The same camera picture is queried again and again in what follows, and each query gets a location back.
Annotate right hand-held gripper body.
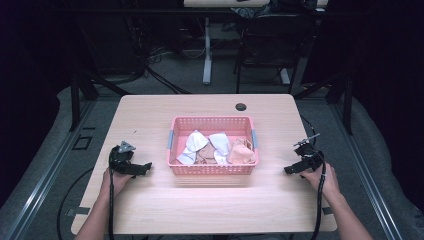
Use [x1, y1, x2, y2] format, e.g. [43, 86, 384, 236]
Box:
[292, 133, 326, 175]

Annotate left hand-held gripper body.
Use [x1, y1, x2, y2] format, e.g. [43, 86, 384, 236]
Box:
[108, 140, 145, 176]

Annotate person's left hand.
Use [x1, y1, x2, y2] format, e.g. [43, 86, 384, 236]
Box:
[100, 166, 135, 198]

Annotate person's right hand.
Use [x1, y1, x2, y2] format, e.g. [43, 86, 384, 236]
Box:
[300, 161, 342, 202]

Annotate peach face mask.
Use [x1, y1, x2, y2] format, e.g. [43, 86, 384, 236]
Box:
[227, 137, 257, 166]

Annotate crumpled cloths in basket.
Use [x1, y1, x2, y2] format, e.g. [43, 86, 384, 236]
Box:
[175, 129, 210, 166]

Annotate brown face mask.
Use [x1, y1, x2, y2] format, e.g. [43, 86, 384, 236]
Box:
[194, 142, 218, 165]

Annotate black metal stand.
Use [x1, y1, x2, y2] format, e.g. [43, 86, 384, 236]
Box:
[67, 68, 132, 133]
[292, 64, 355, 136]

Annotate pink plastic basket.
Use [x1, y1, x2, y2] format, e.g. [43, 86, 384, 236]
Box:
[166, 115, 260, 177]

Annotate pale blue face mask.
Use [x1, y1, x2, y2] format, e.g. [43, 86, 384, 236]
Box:
[208, 132, 232, 166]

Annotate short white desk foot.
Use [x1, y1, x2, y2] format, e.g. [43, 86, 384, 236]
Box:
[279, 67, 292, 86]

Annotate white desk leg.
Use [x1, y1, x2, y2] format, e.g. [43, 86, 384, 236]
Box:
[202, 16, 214, 86]

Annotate black chair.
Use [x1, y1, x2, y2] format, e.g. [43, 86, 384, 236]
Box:
[232, 12, 316, 95]

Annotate grey cloth bundle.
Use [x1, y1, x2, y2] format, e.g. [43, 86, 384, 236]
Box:
[230, 0, 279, 19]

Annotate black cable beside table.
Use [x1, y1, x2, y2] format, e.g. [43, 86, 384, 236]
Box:
[299, 114, 318, 138]

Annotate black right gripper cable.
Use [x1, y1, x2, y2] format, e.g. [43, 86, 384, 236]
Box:
[309, 160, 328, 240]

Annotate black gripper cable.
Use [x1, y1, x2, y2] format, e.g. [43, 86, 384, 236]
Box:
[107, 153, 116, 240]
[309, 160, 328, 240]

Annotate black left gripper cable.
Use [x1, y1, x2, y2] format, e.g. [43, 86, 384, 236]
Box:
[107, 153, 116, 240]

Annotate aluminium floor rail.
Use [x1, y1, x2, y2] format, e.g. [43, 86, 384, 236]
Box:
[0, 99, 98, 240]
[327, 102, 405, 240]

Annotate thick black floor cable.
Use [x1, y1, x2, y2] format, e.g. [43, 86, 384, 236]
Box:
[142, 64, 192, 95]

